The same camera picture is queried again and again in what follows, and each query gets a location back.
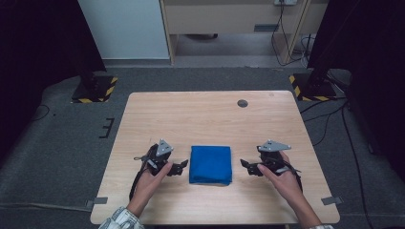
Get black hanging cable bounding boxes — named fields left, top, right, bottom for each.
left=269, top=0, right=308, bottom=68

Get person's left hand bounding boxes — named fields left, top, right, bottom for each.
left=134, top=160, right=174, bottom=205

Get person's right hand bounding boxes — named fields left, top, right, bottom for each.
left=256, top=151, right=304, bottom=202

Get left hand-held gripper black cable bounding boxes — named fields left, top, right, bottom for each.
left=128, top=158, right=151, bottom=202

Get hand-held gripper black cable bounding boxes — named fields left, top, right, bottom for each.
left=128, top=158, right=151, bottom=202
left=282, top=161, right=304, bottom=194

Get grey floor cable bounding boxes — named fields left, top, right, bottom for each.
left=0, top=201, right=94, bottom=214

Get right hand-held gripper black cable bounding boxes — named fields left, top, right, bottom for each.
left=282, top=161, right=304, bottom=194

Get black stand base yellow stripes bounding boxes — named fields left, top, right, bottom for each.
left=71, top=73, right=119, bottom=104
left=288, top=73, right=338, bottom=103

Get thin black floor cable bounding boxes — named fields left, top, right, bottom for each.
left=31, top=103, right=52, bottom=123

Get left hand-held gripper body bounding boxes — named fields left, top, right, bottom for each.
left=133, top=137, right=175, bottom=177

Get long black floor cable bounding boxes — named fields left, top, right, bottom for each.
left=340, top=101, right=368, bottom=229

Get black curtain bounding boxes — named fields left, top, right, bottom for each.
left=0, top=0, right=108, bottom=163
left=307, top=0, right=405, bottom=184

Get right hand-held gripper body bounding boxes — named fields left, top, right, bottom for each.
left=256, top=138, right=292, bottom=176

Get light wooden desk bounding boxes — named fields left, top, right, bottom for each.
left=159, top=0, right=330, bottom=67

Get white cabinet panel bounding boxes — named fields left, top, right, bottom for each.
left=77, top=0, right=171, bottom=61

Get blue cloth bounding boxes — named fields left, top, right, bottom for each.
left=188, top=145, right=233, bottom=187

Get grey tape strip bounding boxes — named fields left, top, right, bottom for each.
left=320, top=196, right=345, bottom=206
left=84, top=197, right=109, bottom=210

